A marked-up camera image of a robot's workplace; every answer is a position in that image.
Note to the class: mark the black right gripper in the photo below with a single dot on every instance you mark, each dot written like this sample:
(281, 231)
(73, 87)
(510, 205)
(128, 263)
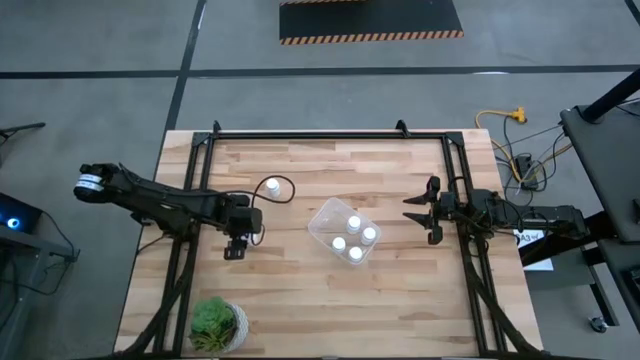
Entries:
(446, 209)

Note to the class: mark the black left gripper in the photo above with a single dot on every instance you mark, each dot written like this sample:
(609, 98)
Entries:
(247, 217)

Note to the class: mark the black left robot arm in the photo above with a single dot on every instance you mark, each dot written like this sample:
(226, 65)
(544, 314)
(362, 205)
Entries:
(150, 197)

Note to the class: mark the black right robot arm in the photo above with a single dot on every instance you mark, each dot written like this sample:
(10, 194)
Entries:
(550, 217)

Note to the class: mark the clear plastic basket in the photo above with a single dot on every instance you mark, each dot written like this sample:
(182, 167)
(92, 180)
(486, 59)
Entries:
(325, 222)

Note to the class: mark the black power strip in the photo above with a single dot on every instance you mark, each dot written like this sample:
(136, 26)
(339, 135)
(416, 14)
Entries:
(526, 171)

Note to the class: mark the green succulent in white pot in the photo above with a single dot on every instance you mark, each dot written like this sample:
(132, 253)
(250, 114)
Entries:
(212, 320)

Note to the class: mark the white paper sheet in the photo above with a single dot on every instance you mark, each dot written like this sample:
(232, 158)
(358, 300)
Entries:
(537, 262)

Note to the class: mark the black equipment cart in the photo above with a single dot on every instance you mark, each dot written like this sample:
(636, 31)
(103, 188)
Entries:
(610, 165)

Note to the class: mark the black hazard-striped floor mat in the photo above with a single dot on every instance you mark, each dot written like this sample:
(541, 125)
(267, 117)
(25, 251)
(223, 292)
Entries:
(370, 17)

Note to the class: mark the grey equipment stand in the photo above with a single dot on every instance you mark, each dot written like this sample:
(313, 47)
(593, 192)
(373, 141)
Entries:
(50, 247)

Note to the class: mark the black caster wheel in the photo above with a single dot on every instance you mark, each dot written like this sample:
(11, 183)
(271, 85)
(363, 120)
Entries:
(598, 325)

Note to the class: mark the black computer with blue light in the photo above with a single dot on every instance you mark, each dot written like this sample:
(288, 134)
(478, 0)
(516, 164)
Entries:
(22, 212)

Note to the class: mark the black tripod leg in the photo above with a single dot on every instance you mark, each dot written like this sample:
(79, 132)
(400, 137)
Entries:
(25, 128)

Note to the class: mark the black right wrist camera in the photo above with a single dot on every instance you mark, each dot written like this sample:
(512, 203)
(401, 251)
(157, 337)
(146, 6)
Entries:
(435, 234)

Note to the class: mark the black aluminium rig frame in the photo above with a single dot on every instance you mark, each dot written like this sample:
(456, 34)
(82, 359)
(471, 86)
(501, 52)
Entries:
(325, 135)

